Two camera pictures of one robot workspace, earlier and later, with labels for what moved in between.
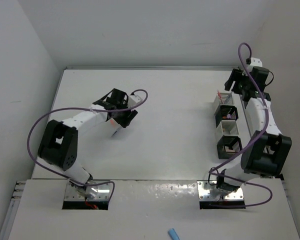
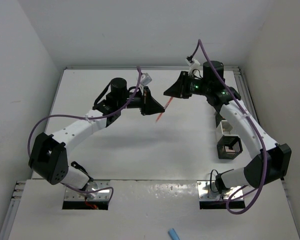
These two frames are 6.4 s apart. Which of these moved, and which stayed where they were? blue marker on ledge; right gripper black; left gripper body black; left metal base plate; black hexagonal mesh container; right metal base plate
Moved: left gripper body black; right gripper black
Stayed: left metal base plate; black hexagonal mesh container; blue marker on ledge; right metal base plate
